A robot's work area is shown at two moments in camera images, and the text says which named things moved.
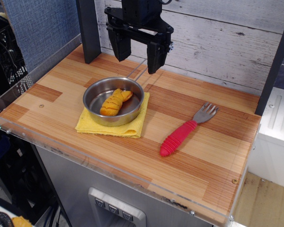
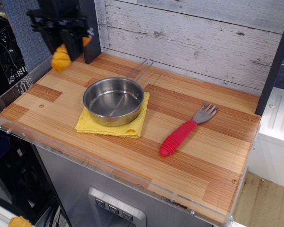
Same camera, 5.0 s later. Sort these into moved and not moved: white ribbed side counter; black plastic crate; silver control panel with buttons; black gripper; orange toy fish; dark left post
Moved: black gripper; orange toy fish
Not moved: dark left post; silver control panel with buttons; white ribbed side counter; black plastic crate
